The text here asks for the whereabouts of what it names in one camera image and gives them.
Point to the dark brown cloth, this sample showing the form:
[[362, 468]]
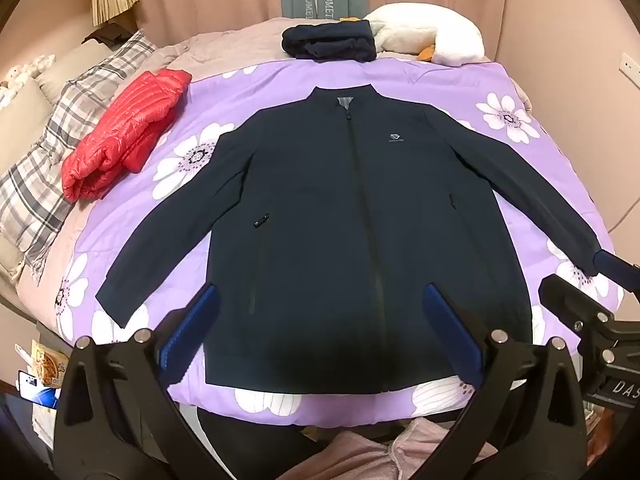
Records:
[[107, 35]]

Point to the purple floral blanket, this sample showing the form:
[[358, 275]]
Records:
[[280, 90]]

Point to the small white plush toys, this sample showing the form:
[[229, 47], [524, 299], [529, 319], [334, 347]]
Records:
[[20, 77]]

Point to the folded dark navy clothes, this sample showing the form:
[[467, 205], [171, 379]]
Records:
[[325, 40]]

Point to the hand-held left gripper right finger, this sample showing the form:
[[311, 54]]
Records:
[[452, 330]]

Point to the grey plaid pillow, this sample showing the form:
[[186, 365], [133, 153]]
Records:
[[60, 150]]

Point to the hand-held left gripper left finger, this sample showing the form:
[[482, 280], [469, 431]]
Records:
[[192, 327]]

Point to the white goose plush toy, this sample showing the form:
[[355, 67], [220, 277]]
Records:
[[425, 25]]

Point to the pink fuzzy garment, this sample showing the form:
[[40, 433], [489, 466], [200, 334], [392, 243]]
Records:
[[380, 460]]

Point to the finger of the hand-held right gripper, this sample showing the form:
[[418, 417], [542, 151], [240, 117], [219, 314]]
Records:
[[565, 292], [607, 264]]

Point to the navy zip jacket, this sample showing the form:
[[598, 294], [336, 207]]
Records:
[[325, 210]]

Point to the snack packet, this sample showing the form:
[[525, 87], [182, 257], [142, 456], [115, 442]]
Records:
[[47, 365]]

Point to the beige pillow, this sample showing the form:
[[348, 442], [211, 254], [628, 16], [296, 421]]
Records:
[[75, 67]]

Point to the white wall socket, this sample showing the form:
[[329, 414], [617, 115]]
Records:
[[631, 67]]

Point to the smartphone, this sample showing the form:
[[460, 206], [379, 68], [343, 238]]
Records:
[[40, 392]]

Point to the red down jacket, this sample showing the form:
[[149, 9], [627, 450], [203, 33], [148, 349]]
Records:
[[125, 130]]

